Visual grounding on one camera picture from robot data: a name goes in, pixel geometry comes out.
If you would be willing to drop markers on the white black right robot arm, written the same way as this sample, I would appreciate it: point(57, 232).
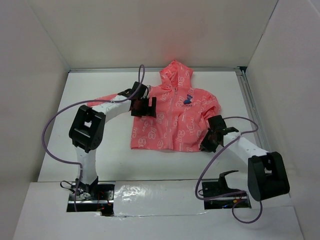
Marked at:
point(266, 175)

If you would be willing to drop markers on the aluminium frame rail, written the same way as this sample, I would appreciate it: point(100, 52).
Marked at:
point(228, 84)

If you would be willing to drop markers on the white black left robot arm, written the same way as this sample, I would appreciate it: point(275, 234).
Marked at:
point(88, 126)

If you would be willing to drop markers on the silver base rail with tape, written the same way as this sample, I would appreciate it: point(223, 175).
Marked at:
point(152, 199)

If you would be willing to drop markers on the pink hooded jacket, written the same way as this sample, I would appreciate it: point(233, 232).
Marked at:
point(182, 114)

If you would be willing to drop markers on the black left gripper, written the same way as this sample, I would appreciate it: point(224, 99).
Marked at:
point(148, 111)

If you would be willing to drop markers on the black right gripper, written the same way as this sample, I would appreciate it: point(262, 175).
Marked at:
point(205, 146)

